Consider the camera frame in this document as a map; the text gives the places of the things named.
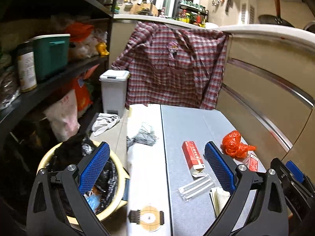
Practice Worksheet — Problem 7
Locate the small red packet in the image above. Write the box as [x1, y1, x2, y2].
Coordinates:
[244, 152, 259, 172]

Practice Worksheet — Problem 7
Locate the spice rack with bottles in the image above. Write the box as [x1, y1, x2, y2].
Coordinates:
[176, 0, 209, 28]

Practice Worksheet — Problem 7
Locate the orange bag on shelf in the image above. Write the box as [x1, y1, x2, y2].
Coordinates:
[65, 64, 100, 117]

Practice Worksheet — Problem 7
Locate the green plastic storage box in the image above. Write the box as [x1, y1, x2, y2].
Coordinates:
[29, 34, 70, 82]

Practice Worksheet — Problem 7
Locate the black frying pan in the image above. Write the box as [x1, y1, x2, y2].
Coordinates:
[258, 0, 294, 28]

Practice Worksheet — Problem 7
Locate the clear plastic straw wrapper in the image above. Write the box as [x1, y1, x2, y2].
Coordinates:
[178, 174, 215, 201]

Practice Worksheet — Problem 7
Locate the orange red plastic bag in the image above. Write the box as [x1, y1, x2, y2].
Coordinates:
[221, 130, 256, 159]

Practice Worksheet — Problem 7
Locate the red plaid shirt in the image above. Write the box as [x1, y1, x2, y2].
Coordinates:
[112, 22, 229, 110]

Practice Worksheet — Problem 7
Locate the yellow trash bin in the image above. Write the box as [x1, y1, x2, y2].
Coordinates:
[36, 139, 131, 225]

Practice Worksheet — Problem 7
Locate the beige kitchen cabinet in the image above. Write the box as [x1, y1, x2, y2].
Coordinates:
[112, 21, 314, 170]

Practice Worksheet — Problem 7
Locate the black trash bag liner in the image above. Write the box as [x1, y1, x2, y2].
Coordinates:
[45, 134, 110, 213]

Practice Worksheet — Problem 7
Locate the red white carton box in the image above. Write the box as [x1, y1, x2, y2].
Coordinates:
[182, 141, 206, 178]

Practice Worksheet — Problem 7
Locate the black wok with handle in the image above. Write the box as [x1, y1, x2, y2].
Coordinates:
[303, 20, 315, 34]

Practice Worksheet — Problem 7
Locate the black storage shelf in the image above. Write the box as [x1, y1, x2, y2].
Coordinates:
[1, 0, 114, 147]

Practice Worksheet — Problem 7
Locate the grey rag on floor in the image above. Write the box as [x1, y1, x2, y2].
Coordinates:
[92, 113, 120, 136]

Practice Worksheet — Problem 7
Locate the white pedal bin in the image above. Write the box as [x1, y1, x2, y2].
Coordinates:
[99, 69, 130, 117]

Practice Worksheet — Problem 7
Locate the white paper scrap pile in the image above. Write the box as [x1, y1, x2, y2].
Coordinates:
[210, 187, 231, 217]

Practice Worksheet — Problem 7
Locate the white countertop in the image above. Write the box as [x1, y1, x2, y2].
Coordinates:
[113, 14, 314, 52]

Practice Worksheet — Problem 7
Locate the white labelled jar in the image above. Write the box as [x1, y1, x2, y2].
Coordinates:
[17, 41, 37, 92]

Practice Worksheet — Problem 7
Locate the white pink rice bag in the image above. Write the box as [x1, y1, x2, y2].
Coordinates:
[43, 89, 80, 142]

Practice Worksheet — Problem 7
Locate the checkered cloth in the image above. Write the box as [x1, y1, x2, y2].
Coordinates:
[127, 126, 158, 149]

